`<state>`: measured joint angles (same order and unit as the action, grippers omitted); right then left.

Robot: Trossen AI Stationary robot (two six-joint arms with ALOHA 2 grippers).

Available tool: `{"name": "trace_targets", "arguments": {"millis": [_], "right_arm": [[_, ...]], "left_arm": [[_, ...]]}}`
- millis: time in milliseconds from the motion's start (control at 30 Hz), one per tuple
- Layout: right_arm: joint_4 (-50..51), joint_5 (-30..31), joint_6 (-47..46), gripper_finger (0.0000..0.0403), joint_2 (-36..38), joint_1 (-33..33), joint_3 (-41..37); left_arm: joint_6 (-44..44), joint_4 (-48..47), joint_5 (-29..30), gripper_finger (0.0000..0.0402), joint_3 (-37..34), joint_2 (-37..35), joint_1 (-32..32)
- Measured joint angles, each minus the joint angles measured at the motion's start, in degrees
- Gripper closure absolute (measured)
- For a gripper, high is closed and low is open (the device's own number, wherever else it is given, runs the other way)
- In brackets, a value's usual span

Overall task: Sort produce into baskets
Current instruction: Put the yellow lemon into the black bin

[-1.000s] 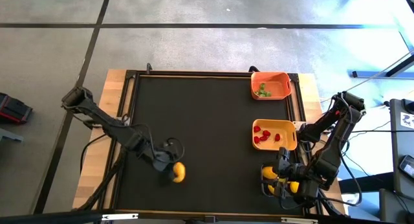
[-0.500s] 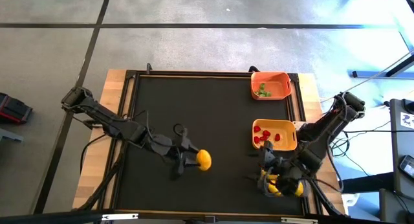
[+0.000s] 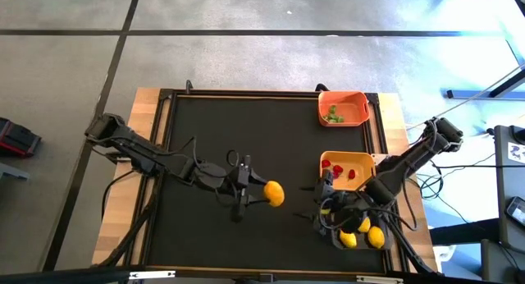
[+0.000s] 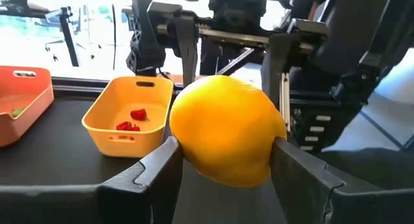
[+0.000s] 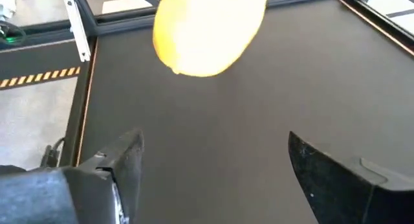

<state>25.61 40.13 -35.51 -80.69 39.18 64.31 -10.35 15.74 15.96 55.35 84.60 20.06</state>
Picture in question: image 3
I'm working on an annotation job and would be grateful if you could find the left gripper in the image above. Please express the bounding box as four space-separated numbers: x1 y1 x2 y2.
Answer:
225 153 272 225

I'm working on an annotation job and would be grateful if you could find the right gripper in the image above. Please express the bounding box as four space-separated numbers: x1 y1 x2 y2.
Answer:
292 169 365 238

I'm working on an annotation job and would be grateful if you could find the black table mat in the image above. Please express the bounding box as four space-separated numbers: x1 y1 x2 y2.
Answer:
145 94 390 275

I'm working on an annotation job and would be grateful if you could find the yellow plastic basket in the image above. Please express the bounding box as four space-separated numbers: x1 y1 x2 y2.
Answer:
318 150 377 192

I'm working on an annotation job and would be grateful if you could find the grey plastic basket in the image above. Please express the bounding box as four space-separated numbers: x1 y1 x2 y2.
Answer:
330 216 395 252

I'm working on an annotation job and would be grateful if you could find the orange plastic basket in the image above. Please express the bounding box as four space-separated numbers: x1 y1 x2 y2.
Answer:
317 90 371 128

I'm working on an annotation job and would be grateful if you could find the grey desk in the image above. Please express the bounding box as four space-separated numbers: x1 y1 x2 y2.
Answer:
494 125 525 252

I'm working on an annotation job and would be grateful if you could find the blue stand bar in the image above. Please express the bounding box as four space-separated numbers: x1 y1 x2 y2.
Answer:
441 88 525 101

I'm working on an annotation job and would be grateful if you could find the black phone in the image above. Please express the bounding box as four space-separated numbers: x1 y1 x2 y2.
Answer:
505 195 525 228

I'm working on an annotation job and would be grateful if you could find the black rig crossbar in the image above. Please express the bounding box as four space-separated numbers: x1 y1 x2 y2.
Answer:
0 263 525 284

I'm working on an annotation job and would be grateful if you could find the white printed sticker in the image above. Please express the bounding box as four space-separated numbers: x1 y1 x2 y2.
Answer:
507 141 525 164

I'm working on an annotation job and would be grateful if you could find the red black toolbox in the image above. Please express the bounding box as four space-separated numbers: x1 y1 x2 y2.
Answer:
0 117 43 158

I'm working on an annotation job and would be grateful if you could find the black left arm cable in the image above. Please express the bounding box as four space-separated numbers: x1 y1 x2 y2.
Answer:
162 135 242 170

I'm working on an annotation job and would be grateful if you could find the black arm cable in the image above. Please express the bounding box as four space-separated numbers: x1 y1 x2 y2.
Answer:
318 168 418 231
162 135 242 170

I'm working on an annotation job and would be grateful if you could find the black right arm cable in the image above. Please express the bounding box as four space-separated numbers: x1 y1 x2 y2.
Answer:
318 168 418 231

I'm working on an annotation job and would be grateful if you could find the silver metal bracket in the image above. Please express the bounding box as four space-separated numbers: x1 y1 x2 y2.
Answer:
355 275 405 284
128 269 176 281

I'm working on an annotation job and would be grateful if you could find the black cable conduit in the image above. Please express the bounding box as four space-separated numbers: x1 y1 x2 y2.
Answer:
375 209 440 276
96 185 159 269

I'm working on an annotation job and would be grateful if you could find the thin black curved cable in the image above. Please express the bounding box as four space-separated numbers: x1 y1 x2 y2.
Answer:
100 168 139 222

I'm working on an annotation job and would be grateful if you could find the black straight cable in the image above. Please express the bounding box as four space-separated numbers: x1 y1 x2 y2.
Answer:
434 163 525 170

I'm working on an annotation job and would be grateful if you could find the grey metal bracket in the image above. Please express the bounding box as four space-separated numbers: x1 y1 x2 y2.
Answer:
0 163 31 181

